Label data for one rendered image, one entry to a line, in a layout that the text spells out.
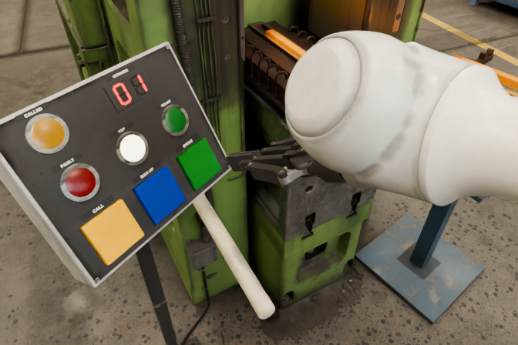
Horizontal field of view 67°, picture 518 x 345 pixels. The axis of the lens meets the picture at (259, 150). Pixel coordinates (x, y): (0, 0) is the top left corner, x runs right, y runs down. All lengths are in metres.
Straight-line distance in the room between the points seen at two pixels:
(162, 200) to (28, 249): 1.49
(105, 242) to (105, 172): 0.11
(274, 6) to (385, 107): 1.24
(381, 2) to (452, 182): 1.04
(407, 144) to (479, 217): 2.01
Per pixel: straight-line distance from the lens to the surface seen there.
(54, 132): 0.64
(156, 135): 0.71
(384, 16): 1.32
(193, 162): 0.74
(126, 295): 1.82
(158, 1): 0.92
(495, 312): 1.95
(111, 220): 0.67
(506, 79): 1.35
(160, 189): 0.70
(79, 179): 0.65
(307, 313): 1.71
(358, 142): 0.26
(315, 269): 1.63
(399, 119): 0.26
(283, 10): 1.50
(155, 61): 0.74
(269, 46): 1.23
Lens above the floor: 1.50
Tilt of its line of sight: 40 degrees down
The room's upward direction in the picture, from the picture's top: straight up
